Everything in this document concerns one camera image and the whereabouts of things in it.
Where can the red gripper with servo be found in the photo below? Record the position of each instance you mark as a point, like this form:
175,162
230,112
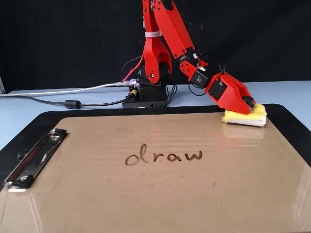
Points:
217,88

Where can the yellow sponge with black knob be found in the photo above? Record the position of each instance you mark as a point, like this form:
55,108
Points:
245,120

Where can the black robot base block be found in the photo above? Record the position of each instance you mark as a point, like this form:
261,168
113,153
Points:
150,95

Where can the brown clipboard board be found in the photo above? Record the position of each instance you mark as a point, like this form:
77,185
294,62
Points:
170,194

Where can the black backdrop curtain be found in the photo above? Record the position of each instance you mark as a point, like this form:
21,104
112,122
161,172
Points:
48,36

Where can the silver metal clipboard clip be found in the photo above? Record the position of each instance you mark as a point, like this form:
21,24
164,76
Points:
36,157

